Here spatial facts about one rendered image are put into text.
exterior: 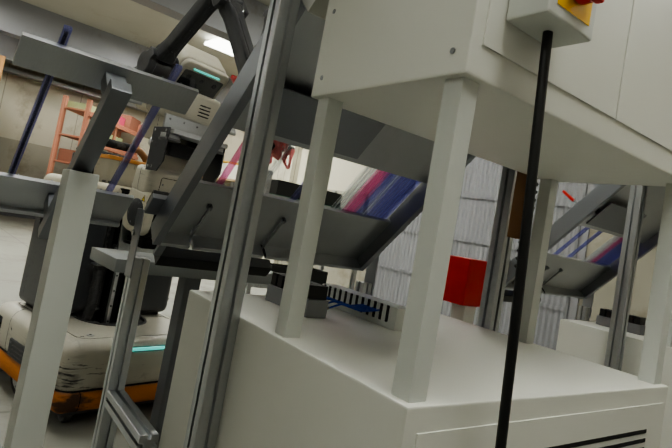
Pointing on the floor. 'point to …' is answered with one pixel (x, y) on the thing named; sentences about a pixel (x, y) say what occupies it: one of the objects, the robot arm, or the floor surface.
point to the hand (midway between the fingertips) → (281, 157)
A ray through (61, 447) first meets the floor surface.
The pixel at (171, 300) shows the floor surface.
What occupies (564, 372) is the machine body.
